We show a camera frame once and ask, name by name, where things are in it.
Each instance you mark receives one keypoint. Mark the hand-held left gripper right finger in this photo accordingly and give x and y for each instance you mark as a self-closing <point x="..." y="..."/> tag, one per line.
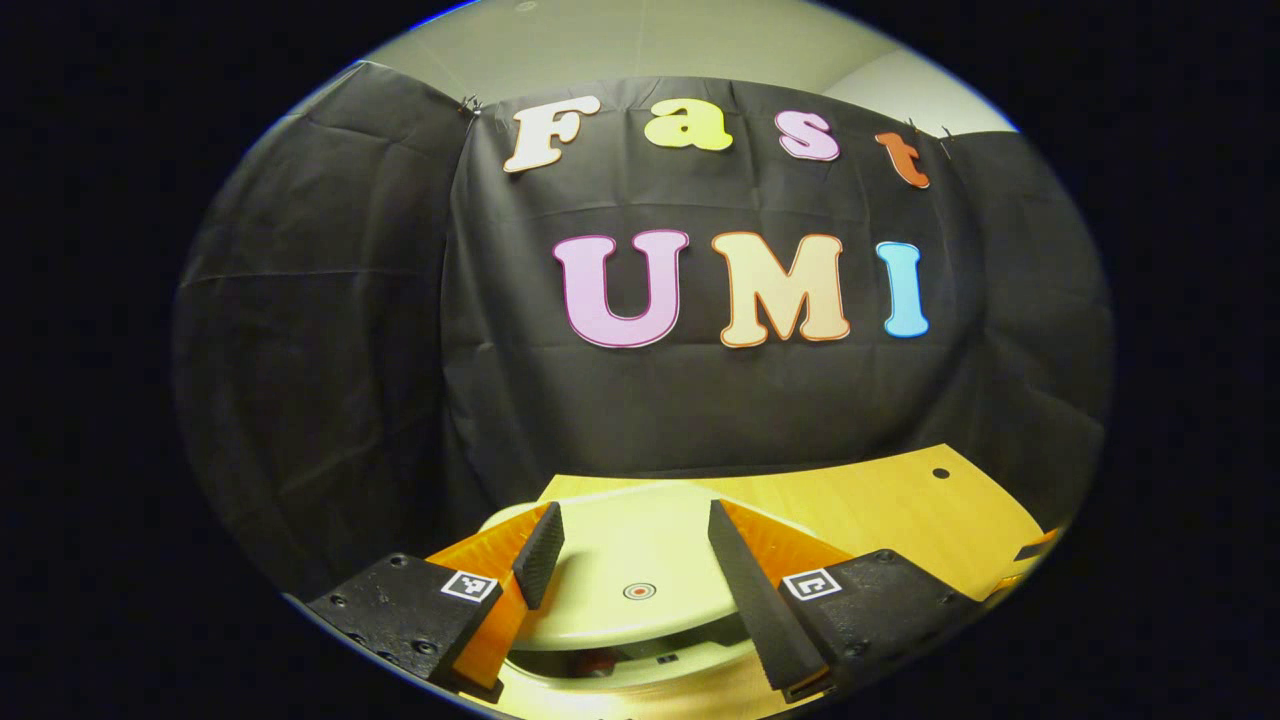
<point x="760" y="600"/>

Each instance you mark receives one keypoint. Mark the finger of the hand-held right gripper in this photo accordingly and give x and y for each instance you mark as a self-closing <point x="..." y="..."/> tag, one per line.
<point x="1035" y="550"/>

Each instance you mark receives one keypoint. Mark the black backdrop cloth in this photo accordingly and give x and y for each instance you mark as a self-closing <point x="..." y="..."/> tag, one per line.
<point x="650" y="400"/>

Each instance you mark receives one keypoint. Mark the green desktop garbage bin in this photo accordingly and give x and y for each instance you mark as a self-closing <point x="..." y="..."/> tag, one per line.
<point x="640" y="550"/>

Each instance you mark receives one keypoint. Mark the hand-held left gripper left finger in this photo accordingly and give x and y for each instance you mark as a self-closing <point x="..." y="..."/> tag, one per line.
<point x="540" y="555"/>

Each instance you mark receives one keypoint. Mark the wooden desktop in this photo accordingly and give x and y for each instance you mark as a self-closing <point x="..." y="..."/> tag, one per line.
<point x="900" y="510"/>

